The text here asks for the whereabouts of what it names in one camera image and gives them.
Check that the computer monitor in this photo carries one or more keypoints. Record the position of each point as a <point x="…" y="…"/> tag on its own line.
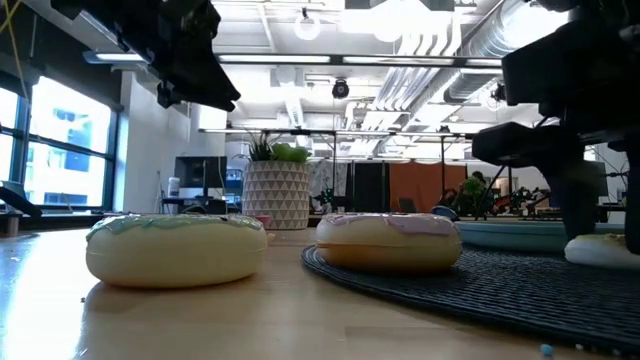
<point x="200" y="172"/>

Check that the large window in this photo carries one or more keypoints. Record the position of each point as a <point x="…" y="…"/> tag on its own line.
<point x="70" y="145"/>

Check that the black partition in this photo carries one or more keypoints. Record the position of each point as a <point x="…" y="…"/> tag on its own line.
<point x="370" y="187"/>

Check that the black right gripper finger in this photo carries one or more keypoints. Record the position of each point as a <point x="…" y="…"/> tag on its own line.
<point x="530" y="145"/>
<point x="635" y="200"/>

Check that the black ceiling camera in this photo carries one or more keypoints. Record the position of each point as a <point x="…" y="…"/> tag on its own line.
<point x="341" y="89"/>

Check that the orange partition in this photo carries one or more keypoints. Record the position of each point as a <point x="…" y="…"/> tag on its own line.
<point x="425" y="187"/>

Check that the silver ventilation duct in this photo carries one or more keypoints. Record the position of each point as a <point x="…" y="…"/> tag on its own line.
<point x="495" y="35"/>

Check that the large green frosted donut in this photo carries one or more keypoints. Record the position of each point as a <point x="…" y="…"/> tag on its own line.
<point x="175" y="255"/>

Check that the small blue bead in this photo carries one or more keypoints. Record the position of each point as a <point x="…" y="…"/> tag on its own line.
<point x="546" y="350"/>

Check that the large pink frosted donut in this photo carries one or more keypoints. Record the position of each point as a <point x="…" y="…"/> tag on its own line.
<point x="387" y="247"/>

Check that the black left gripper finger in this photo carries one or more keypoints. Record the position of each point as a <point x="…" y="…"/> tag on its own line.
<point x="205" y="82"/>

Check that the black round woven placemat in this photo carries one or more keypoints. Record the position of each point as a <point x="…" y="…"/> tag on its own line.
<point x="500" y="300"/>

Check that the large white frosted donut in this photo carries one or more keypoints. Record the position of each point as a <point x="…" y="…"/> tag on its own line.
<point x="600" y="256"/>

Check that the round ceiling lamp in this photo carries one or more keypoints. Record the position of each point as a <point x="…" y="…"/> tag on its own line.
<point x="300" y="31"/>

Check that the grey-green round plate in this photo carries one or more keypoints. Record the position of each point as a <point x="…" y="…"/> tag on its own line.
<point x="510" y="236"/>

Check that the succulent in patterned white pot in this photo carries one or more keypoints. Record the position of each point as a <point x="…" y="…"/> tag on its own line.
<point x="276" y="195"/>

